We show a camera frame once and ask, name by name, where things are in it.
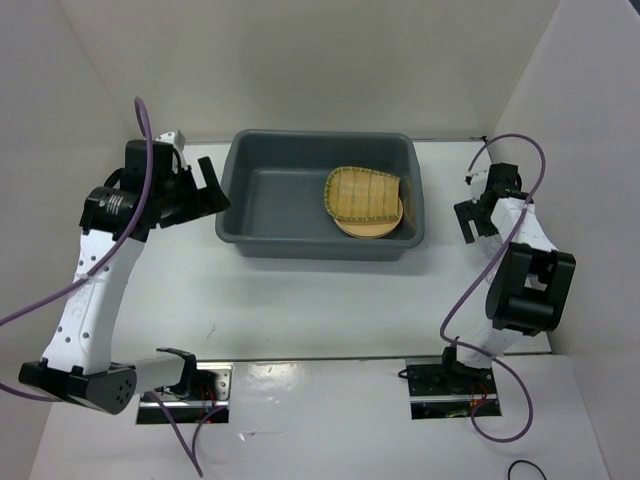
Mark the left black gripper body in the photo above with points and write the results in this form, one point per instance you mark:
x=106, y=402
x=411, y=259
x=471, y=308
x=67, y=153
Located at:
x=182, y=200

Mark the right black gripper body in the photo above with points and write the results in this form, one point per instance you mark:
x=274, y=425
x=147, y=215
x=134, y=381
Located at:
x=490, y=226

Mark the tan plate with bear print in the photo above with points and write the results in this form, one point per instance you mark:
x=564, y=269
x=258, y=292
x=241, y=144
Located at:
x=371, y=230

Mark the woven bamboo tray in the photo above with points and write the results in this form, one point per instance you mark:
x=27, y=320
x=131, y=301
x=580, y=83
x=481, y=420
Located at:
x=358, y=194

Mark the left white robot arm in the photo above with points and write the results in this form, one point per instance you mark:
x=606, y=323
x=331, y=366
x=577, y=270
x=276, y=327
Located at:
x=76, y=366

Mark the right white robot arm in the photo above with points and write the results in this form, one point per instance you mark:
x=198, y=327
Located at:
x=529, y=282

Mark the grey plastic bin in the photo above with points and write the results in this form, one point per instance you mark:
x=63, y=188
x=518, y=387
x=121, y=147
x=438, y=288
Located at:
x=275, y=182

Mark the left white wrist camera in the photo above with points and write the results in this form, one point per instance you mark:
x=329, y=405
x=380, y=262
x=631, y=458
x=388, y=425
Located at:
x=177, y=140

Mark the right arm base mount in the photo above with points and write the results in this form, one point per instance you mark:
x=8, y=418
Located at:
x=435, y=394

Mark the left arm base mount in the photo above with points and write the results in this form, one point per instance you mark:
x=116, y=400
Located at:
x=210, y=395

